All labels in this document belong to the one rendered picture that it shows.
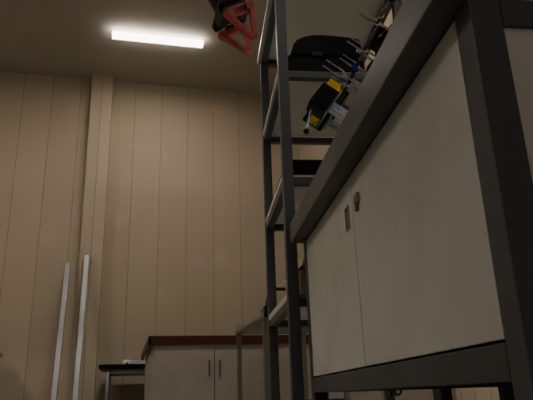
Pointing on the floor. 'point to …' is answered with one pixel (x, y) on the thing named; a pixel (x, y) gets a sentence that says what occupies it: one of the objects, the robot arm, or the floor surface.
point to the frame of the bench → (523, 334)
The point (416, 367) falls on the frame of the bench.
